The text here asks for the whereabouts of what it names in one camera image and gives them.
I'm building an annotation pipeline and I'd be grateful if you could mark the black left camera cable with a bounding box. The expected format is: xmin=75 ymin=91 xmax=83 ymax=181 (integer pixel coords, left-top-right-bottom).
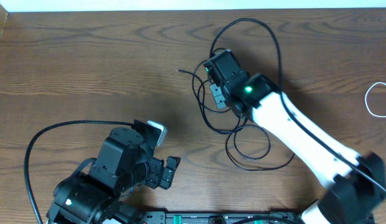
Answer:
xmin=23 ymin=119 xmax=134 ymax=224

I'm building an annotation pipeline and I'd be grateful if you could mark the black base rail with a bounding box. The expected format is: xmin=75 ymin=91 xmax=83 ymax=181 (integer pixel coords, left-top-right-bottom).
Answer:
xmin=118 ymin=200 xmax=376 ymax=224

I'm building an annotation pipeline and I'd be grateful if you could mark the white USB cable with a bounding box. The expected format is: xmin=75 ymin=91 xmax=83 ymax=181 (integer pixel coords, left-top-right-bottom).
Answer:
xmin=364 ymin=82 xmax=386 ymax=118

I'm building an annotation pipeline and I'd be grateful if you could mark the black USB cable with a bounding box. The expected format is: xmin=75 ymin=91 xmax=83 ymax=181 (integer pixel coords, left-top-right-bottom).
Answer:
xmin=177 ymin=48 xmax=296 ymax=172

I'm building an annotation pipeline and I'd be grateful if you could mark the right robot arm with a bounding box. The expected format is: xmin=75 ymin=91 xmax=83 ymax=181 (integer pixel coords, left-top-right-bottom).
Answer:
xmin=204 ymin=50 xmax=386 ymax=223

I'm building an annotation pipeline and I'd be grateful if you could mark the black camera cable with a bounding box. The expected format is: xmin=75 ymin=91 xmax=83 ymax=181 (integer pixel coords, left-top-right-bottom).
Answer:
xmin=209 ymin=17 xmax=386 ymax=200
xmin=23 ymin=119 xmax=134 ymax=224

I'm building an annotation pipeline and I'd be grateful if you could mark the black right camera cable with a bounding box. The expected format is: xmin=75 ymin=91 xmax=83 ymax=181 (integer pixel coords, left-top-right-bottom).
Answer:
xmin=209 ymin=17 xmax=386 ymax=200

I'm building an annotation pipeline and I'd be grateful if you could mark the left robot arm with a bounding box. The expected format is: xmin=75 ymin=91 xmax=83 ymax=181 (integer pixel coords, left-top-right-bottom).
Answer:
xmin=46 ymin=121 xmax=180 ymax=223

